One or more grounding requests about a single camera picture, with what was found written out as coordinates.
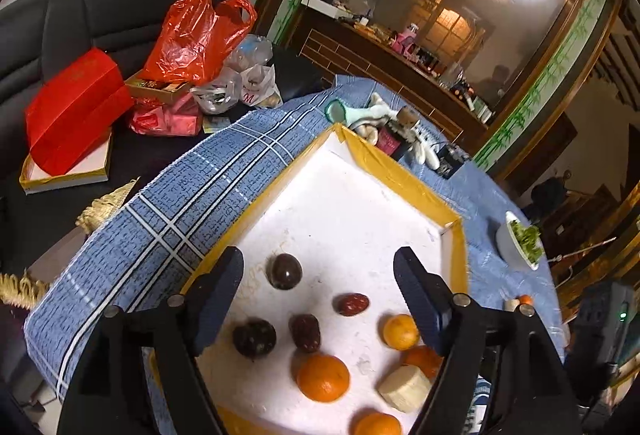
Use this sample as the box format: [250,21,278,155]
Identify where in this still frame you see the red gift box lid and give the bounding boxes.
[25,47,135,176]

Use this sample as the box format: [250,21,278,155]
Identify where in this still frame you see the white gold-edged gift box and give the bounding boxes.
[19,130,113,194]

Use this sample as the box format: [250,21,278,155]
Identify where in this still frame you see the large deep orange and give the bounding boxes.
[296,353,351,403]

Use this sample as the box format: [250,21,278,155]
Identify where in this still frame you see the pink package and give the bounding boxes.
[129,92,203,137]

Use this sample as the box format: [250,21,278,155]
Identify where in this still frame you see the yellowish orange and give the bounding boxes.
[382,313,421,351]

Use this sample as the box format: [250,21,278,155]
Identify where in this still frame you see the blue plaid tablecloth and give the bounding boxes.
[25,75,568,435]

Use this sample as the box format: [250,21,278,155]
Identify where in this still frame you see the dark purple plum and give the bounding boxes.
[268,253,304,291]
[232,318,277,359]

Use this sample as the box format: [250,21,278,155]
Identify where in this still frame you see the black battery box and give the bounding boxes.
[436,144,471,179]

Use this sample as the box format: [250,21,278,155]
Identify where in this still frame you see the dark maroon box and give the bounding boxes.
[376,121,417,162]

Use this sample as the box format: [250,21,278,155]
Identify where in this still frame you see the black sofa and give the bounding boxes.
[0,0,331,276]

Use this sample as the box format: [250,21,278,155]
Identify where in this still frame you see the white bowl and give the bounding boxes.
[496,211,545,272]

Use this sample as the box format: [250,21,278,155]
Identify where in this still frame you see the white long box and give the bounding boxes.
[301,0,346,20]

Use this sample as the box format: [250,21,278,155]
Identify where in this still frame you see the white plastic bag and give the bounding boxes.
[190,65,278,116]

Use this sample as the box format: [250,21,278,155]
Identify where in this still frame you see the wooden counter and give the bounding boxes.
[295,7,488,140]

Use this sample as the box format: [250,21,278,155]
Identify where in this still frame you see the clear plastic bag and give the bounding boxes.
[225,34,275,70]

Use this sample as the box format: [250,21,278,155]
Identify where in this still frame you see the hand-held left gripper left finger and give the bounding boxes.
[56,246,246,435]

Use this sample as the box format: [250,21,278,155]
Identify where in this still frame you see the pink bottle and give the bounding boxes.
[392,26,418,53]

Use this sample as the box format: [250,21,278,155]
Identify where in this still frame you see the wrinkled red date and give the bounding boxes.
[334,293,371,318]

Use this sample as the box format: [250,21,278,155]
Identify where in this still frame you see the thin metal rod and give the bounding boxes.
[547,237,618,262]

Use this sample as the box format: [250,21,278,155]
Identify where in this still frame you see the red plastic bag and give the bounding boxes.
[140,0,258,86]

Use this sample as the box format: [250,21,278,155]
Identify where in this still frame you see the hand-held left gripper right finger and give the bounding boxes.
[393,246,583,435]

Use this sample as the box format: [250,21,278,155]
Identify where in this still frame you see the brown wooden door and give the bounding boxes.
[505,112,578,196]

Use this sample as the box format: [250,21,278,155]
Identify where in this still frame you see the gold flat box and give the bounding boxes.
[125,72,193,103]

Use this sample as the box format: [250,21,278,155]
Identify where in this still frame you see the dark brown date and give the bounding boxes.
[289,313,322,352]

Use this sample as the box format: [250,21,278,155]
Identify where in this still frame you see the white hand-shaped holder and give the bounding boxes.
[350,94,441,168]

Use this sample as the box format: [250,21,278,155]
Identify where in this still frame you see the green lettuce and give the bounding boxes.
[509,221,543,263]

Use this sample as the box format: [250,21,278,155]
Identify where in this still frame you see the pale green hand mirror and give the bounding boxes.
[325,99,396,123]

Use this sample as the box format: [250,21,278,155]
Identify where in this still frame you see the wooden stair railing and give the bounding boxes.
[545,187,621,241]

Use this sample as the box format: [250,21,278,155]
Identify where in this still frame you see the yellow taped foam box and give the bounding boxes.
[180,124,471,435]

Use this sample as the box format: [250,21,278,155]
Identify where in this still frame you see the medium orange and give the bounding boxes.
[402,345,445,379]
[352,411,402,435]

